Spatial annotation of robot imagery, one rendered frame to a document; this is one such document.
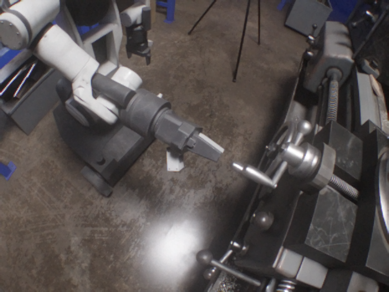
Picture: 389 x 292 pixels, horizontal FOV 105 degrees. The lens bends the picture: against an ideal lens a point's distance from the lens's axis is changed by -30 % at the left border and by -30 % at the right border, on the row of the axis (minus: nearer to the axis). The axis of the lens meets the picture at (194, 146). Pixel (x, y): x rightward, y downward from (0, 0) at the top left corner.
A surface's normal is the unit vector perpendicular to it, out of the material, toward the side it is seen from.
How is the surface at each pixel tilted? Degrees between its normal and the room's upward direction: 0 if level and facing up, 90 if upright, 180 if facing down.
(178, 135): 37
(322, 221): 0
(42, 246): 0
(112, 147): 0
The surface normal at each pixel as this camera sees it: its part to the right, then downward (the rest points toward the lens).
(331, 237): 0.13, -0.47
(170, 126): -0.19, 0.08
